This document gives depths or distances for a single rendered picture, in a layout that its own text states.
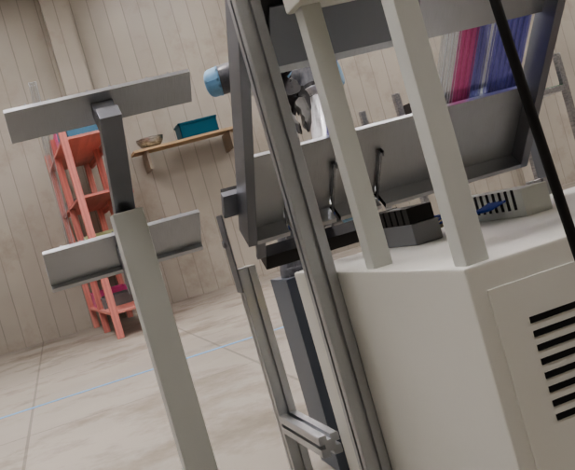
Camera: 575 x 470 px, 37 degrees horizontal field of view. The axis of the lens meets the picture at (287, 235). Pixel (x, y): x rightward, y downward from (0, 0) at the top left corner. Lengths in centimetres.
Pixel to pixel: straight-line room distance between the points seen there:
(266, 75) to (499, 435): 64
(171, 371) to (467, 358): 80
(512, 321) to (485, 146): 109
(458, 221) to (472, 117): 100
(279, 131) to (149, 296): 50
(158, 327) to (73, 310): 891
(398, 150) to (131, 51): 918
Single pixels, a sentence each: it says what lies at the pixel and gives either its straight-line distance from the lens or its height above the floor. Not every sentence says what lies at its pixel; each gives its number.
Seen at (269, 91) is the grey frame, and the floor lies 91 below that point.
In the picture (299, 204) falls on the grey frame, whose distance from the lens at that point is 130.
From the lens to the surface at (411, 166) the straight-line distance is 193.
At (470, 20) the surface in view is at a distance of 179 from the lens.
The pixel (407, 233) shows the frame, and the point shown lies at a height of 64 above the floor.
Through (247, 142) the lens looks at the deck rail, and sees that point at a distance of 163.
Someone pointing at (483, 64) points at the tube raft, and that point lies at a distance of 189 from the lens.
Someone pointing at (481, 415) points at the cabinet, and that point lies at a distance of 103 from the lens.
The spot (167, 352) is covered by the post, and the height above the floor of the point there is 53.
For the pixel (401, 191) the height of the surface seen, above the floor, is 70.
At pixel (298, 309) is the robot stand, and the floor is 46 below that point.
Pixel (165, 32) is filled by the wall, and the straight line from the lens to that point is 1105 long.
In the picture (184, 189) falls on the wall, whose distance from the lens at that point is 1071.
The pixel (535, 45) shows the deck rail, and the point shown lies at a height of 93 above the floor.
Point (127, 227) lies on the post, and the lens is 165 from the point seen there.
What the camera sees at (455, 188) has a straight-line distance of 95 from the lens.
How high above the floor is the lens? 73
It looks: 2 degrees down
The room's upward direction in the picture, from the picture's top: 16 degrees counter-clockwise
